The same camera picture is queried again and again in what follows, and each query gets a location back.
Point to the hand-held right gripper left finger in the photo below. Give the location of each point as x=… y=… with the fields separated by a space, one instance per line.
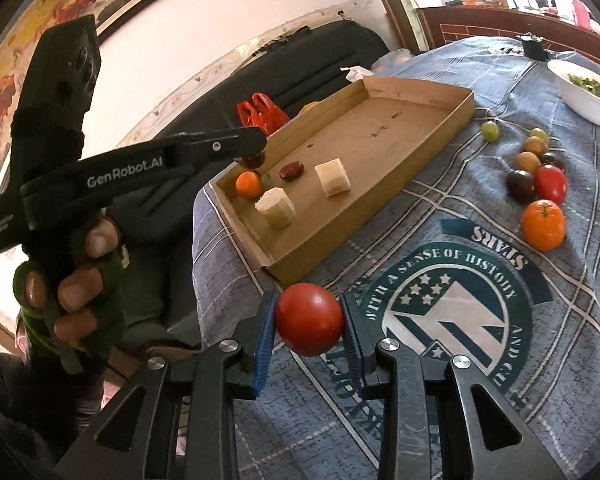
x=265 y=342

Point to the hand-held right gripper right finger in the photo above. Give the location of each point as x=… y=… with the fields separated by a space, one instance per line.
x=354 y=360

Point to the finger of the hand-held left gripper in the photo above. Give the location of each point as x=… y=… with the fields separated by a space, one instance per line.
x=225 y=145

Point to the red tomato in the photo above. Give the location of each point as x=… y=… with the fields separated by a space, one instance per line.
x=307 y=317
x=551 y=185

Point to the shallow cardboard box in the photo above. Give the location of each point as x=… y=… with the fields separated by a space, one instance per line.
x=370 y=150

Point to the large orange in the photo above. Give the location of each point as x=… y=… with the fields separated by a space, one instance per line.
x=543 y=225

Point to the dark purple plum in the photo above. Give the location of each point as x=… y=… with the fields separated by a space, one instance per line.
x=521 y=186

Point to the dark cherry tomato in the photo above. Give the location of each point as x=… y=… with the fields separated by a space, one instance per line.
x=554 y=160

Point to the person's left forearm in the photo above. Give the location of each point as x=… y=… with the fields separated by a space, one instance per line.
x=20 y=410

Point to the person's left hand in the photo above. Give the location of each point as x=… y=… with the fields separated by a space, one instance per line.
x=75 y=292

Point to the red plastic bag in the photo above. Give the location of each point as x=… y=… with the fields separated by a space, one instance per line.
x=260 y=112

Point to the peeled banana piece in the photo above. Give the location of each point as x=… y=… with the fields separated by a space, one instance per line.
x=275 y=208
x=332 y=177

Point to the yellow packet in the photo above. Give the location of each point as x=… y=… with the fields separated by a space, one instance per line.
x=310 y=106

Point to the black sofa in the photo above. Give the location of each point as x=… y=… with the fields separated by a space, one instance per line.
x=305 y=60

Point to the framed horse painting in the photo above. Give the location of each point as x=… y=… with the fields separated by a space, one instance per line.
x=10 y=85

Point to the white tissue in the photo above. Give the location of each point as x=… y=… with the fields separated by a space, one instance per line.
x=356 y=74

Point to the clear plastic bag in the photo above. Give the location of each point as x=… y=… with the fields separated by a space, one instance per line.
x=392 y=59

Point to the brown longan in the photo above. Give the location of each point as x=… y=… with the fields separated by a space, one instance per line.
x=527 y=162
x=534 y=146

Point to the wooden counter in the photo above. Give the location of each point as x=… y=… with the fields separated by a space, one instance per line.
x=480 y=22

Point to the black and red jar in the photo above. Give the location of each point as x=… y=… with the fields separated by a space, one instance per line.
x=532 y=47

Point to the white bowl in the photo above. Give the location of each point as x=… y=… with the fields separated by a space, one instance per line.
x=587 y=102

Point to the green leafy vegetables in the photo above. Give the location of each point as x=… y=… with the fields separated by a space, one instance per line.
x=590 y=86

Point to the pink thermos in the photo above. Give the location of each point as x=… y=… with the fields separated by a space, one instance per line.
x=581 y=10

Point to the wooden partition frame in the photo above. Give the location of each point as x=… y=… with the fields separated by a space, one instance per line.
x=390 y=0

